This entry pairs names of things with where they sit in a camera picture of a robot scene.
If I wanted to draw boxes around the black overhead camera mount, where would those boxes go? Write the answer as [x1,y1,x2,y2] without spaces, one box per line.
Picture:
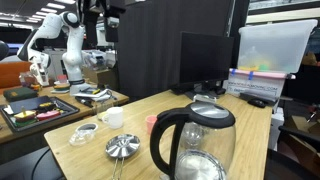
[81,0,127,44]

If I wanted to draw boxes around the clear bin with clutter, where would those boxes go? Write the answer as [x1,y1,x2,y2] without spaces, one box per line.
[81,49,108,71]

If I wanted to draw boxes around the black office chair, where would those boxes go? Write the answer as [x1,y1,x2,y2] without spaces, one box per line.
[264,124,320,180]

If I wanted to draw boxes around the pink toy food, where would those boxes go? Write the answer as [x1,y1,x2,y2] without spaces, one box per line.
[35,109,62,122]

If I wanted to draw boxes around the black tray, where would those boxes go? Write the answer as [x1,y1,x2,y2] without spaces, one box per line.
[0,95,81,133]

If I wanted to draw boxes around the clear plastic storage bin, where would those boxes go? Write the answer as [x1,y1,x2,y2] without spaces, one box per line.
[237,19,319,74]

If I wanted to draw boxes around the black computer mouse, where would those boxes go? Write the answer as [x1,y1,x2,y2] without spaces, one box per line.
[247,98,267,109]

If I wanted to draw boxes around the navy blue mat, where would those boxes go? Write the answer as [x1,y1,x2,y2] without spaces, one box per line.
[17,95,53,112]

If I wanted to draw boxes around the small pink cup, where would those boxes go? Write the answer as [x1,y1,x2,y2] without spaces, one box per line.
[145,115,158,136]

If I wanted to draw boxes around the small steel frying pan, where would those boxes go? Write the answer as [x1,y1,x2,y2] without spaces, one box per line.
[105,133,141,180]

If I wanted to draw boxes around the glass kettle with black handle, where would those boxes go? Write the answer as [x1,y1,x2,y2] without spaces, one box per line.
[149,100,238,180]

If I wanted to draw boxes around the open cardboard box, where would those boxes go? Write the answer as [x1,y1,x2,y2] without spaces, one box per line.
[283,114,320,168]

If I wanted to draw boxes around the toy sandwich with yellow stick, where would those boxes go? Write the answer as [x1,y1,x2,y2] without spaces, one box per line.
[13,106,38,128]

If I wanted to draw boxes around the black keyboard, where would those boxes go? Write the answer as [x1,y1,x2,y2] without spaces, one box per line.
[239,92,278,104]

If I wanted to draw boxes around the white ceramic mug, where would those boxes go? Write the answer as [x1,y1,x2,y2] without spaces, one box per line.
[101,106,124,130]

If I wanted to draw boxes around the black curtain partition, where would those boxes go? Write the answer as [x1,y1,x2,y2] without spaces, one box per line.
[115,0,234,102]

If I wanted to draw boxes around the dark toy food with yellow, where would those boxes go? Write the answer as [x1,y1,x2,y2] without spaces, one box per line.
[36,101,57,113]

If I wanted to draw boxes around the black round seat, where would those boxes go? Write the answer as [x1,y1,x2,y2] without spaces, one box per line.
[0,145,65,180]

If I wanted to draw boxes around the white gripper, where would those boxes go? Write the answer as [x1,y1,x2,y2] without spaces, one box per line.
[29,62,51,88]

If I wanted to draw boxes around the pile of papers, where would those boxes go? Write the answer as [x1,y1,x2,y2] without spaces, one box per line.
[74,87,118,103]

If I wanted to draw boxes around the white box with pink lid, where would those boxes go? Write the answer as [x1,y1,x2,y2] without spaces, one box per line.
[225,68,297,100]

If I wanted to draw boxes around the dark green case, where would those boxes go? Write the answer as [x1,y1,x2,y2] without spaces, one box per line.
[2,86,39,103]

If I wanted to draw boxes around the glass cup with yellow contents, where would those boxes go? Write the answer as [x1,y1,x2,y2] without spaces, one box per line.
[95,99,115,121]

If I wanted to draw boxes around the stack of coloured plates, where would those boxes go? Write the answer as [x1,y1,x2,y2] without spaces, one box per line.
[52,74,71,95]

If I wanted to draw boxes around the orange sofa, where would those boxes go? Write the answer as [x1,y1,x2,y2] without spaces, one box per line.
[0,61,33,90]

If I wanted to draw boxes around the black computer monitor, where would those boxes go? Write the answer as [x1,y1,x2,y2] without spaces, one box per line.
[169,31,235,100]

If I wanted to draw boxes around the clear glass juicer dish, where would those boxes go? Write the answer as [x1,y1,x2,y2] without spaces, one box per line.
[68,127,95,147]

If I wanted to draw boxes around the brown cardboard box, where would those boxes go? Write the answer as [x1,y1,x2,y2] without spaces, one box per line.
[82,67,117,89]

